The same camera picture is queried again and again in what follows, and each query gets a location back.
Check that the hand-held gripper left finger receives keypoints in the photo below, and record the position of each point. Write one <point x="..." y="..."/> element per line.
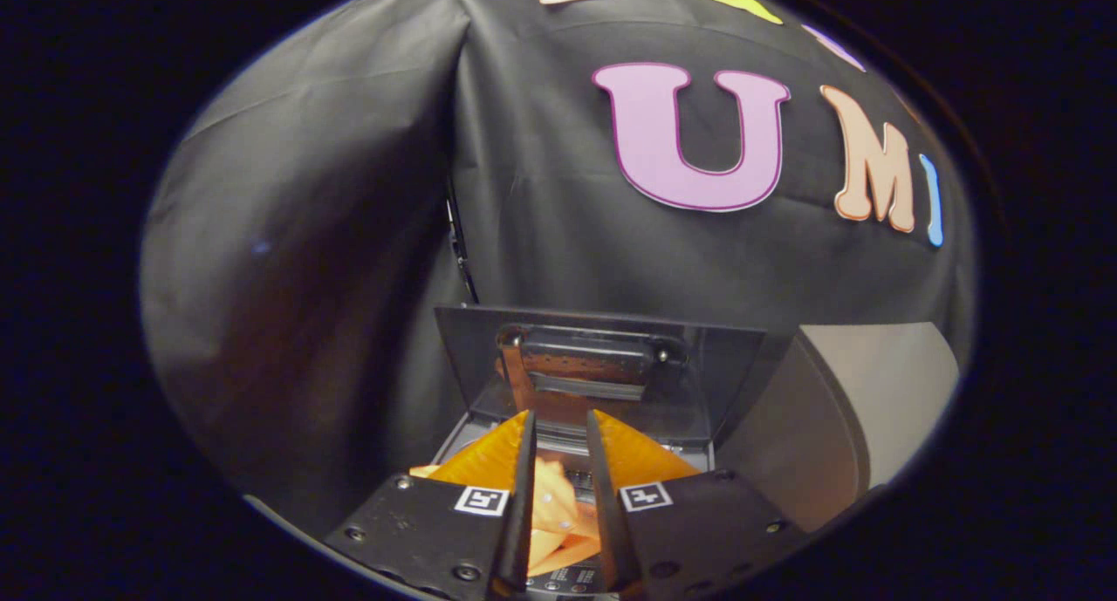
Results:
<point x="436" y="531"/>

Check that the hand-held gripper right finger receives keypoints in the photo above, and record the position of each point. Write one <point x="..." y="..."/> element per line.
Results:
<point x="698" y="531"/>

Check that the dark washing machine lid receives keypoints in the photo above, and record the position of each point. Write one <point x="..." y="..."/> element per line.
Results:
<point x="716" y="365"/>

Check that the black backdrop cloth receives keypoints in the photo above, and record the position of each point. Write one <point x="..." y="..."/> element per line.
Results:
<point x="349" y="235"/>

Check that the orange polo shirt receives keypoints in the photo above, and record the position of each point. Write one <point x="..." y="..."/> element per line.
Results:
<point x="550" y="505"/>

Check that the white cabinet with grey frame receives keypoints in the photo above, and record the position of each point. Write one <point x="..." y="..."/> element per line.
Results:
<point x="838" y="409"/>

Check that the grey washing machine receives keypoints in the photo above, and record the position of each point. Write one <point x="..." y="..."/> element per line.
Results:
<point x="689" y="454"/>

